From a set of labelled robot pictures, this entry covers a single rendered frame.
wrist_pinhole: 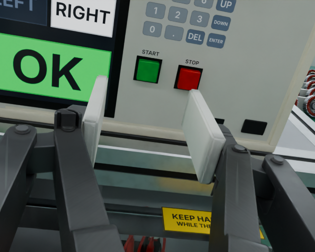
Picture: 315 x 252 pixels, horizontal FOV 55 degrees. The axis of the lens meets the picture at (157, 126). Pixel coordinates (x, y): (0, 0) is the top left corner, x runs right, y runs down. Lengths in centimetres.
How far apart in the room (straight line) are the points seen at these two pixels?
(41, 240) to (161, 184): 34
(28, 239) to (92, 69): 39
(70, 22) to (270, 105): 20
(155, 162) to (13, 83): 15
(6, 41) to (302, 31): 25
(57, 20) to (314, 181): 28
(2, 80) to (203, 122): 19
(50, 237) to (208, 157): 46
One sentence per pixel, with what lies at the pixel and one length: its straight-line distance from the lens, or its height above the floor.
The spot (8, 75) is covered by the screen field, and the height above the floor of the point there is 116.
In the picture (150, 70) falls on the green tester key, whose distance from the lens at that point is 27.
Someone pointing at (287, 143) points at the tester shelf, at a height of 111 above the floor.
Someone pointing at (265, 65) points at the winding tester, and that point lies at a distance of 30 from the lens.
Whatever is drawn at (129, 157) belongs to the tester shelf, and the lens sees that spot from 28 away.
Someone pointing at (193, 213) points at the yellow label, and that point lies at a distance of 30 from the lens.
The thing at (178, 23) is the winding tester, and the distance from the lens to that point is 27.
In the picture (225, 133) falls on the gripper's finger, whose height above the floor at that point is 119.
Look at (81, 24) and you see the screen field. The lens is 27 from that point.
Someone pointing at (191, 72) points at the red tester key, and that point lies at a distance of 27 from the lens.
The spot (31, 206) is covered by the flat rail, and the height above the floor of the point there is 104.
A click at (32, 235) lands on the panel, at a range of 59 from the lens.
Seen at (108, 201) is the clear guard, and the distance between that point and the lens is 29.
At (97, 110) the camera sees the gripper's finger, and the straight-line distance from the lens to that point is 16.
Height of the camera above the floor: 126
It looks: 27 degrees down
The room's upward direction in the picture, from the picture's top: 12 degrees clockwise
